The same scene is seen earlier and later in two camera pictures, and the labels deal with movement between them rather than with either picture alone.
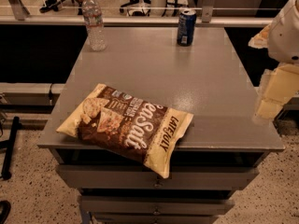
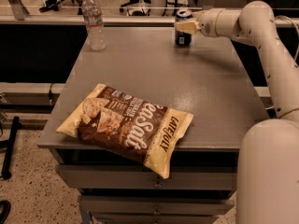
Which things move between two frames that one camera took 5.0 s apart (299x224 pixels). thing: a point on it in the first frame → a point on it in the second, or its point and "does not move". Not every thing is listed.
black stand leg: (9, 145) does not move
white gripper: (285, 36) → (207, 24)
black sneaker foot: (50, 4) does not move
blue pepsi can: (186, 26) does not move
